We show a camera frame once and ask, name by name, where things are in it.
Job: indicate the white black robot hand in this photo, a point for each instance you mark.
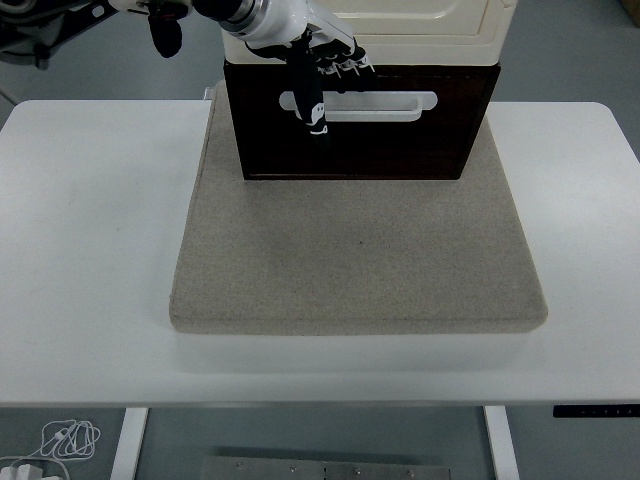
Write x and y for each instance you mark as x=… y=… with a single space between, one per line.
x=285 y=25

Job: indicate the dark wooden drawer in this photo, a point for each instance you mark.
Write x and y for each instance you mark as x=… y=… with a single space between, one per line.
x=460 y=100

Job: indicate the cream plastic cabinet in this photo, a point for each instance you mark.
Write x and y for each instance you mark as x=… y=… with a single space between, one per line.
x=425 y=45

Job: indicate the dark wooden drawer case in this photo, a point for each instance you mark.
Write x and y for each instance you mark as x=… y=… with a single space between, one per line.
x=400 y=155

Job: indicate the small white table clip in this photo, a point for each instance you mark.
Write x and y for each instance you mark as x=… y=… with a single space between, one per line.
x=206 y=93

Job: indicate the beige fabric mat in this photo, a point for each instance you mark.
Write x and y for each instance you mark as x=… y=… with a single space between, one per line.
x=350 y=250

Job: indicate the cardboard box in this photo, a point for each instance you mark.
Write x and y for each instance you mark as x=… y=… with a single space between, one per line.
x=632 y=10

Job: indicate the grey metal plate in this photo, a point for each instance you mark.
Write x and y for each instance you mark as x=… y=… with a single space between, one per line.
x=325 y=470

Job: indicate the white table leg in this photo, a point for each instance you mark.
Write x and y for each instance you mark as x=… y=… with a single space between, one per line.
x=501 y=445
x=127 y=445

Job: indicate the black table control panel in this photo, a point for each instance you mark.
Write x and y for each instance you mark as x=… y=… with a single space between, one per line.
x=595 y=411

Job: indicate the white charger adapter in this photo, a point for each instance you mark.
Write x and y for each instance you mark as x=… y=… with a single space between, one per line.
x=25 y=471

